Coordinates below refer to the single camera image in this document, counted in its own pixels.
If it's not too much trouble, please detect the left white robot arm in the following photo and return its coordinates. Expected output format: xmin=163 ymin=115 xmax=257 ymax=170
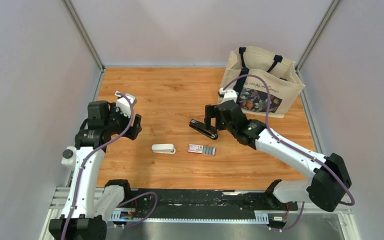
xmin=48 ymin=96 xmax=142 ymax=240

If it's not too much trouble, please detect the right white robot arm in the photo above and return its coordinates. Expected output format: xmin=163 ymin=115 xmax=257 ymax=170
xmin=204 ymin=100 xmax=352 ymax=212

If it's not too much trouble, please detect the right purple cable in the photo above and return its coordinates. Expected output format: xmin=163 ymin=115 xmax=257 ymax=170
xmin=223 ymin=74 xmax=356 ymax=207

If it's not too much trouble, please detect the black stapler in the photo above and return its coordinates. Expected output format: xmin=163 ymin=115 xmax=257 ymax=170
xmin=189 ymin=119 xmax=218 ymax=140

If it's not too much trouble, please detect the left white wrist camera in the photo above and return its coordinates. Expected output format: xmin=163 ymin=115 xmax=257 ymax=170
xmin=114 ymin=91 xmax=137 ymax=117

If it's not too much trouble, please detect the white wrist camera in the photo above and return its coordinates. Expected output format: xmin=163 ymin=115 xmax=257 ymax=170
xmin=217 ymin=87 xmax=238 ymax=104
xmin=114 ymin=91 xmax=137 ymax=117

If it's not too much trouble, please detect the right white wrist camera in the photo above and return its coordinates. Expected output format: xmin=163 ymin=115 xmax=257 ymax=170
xmin=217 ymin=87 xmax=238 ymax=104

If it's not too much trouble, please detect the white stapler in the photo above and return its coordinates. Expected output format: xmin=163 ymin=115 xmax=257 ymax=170
xmin=151 ymin=143 xmax=176 ymax=154

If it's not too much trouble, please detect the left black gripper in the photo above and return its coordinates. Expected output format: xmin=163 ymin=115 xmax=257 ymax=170
xmin=104 ymin=102 xmax=143 ymax=141

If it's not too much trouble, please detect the red staple box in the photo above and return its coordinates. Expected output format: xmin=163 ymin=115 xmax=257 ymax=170
xmin=187 ymin=144 xmax=216 ymax=156

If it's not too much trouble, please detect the beige floral tote bag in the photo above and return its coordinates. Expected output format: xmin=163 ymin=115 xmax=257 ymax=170
xmin=220 ymin=46 xmax=305 ymax=118

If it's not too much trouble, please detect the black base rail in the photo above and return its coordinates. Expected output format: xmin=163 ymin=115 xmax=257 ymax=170
xmin=109 ymin=188 xmax=299 ymax=229

